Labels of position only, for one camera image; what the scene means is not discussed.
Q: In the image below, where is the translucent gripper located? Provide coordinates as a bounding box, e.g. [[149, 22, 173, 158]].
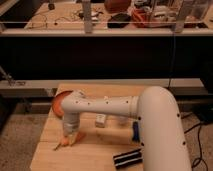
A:
[[63, 123, 78, 146]]

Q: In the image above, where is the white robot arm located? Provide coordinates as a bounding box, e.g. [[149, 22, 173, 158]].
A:
[[61, 86, 192, 171]]

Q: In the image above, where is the orange wooden bowl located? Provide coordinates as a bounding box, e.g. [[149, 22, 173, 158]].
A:
[[51, 91, 71, 118]]

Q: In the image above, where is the white tube bottle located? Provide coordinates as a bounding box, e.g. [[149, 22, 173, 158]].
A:
[[95, 96, 110, 129]]

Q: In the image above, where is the black white striped block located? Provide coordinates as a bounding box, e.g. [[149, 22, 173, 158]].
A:
[[113, 149, 143, 169]]

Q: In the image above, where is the blue sponge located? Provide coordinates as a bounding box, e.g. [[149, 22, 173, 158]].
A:
[[132, 121, 140, 142]]

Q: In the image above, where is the black bowl on shelf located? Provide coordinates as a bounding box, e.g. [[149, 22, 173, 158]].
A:
[[107, 13, 131, 28]]

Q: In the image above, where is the red container on shelf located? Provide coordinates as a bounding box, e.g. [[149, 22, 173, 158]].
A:
[[131, 8, 156, 28]]

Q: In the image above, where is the grey metal post left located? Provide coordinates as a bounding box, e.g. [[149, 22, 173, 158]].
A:
[[82, 0, 93, 34]]

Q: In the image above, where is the grey metal post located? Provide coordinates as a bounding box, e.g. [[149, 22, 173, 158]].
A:
[[82, 0, 93, 34], [173, 0, 194, 33]]

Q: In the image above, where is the black floor cable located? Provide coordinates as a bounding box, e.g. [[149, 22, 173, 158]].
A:
[[181, 113, 210, 171]]

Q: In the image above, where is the grey metal post right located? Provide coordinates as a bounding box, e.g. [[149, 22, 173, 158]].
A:
[[173, 0, 194, 33]]

